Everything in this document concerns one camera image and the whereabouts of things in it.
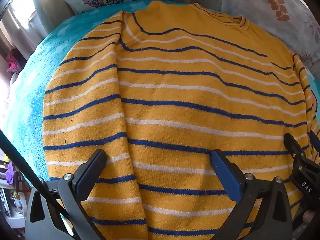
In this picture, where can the person's right hand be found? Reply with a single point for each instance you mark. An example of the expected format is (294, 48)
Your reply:
(309, 217)

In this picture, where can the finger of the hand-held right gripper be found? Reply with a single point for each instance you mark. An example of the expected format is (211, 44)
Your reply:
(315, 143)
(296, 151)

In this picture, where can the teal star print blanket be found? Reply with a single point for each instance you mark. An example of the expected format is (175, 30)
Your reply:
(32, 85)

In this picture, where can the cluttered white shelf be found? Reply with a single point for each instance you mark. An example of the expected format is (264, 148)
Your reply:
(12, 205)

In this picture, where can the purple cloth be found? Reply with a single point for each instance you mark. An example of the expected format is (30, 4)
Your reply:
(11, 173)

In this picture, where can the white curtain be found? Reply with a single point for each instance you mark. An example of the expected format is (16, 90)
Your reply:
(17, 30)

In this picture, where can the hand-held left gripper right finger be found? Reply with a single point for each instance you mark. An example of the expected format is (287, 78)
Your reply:
(227, 175)

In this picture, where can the yellow striped sweater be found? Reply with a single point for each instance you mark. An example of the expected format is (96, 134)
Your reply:
(175, 105)

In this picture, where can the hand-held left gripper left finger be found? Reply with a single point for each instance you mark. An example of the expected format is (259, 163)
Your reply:
(87, 177)

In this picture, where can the white leaf print pillow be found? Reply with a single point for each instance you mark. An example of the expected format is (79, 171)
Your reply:
(275, 5)

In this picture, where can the pink cloth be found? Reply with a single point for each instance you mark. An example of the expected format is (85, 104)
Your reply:
(15, 61)

